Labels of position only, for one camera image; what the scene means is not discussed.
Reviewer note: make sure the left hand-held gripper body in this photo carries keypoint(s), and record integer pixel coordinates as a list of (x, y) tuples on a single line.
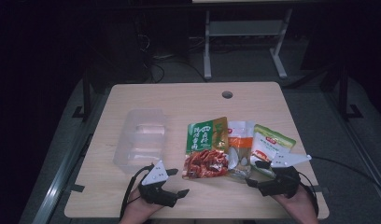
[(156, 177)]

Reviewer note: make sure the person's right hand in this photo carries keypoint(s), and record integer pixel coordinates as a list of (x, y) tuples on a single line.
[(296, 207)]

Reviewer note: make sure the aluminium rail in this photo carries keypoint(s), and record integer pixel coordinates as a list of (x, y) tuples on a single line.
[(64, 174), (363, 149)]

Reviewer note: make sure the black metal stand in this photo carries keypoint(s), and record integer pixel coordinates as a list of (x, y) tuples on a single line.
[(344, 93), (86, 93)]

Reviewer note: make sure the dark tape piece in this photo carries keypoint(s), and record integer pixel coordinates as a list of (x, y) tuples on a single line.
[(77, 188), (319, 188)]

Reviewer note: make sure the white green-edged packet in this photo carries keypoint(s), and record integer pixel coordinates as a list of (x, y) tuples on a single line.
[(271, 141)]

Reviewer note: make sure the green snack packet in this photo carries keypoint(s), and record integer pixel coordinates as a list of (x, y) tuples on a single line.
[(205, 149)]

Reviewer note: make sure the white metal desk frame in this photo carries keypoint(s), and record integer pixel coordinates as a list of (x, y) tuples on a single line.
[(244, 28)]

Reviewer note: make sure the clear orange-banded packet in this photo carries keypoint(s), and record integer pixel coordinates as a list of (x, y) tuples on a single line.
[(240, 146)]

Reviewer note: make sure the clear plastic container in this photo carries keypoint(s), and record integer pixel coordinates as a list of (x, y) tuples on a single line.
[(140, 140)]

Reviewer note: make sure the person's left hand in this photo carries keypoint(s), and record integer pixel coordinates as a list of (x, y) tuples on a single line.
[(138, 207)]

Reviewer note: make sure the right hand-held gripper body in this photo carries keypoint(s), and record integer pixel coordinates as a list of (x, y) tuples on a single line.
[(282, 180)]

